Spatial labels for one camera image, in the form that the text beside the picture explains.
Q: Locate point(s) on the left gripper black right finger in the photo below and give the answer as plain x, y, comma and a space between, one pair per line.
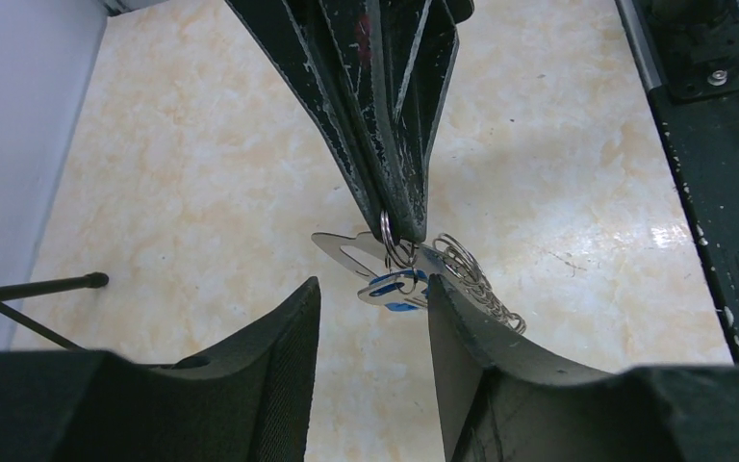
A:
503, 398

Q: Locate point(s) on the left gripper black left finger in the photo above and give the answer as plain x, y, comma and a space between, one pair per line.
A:
246, 398

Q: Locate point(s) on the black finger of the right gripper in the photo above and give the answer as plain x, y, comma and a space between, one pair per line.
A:
299, 43
395, 60

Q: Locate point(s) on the blue key tag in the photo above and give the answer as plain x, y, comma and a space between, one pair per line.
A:
395, 290

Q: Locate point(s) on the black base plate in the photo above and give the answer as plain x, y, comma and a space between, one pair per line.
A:
687, 54

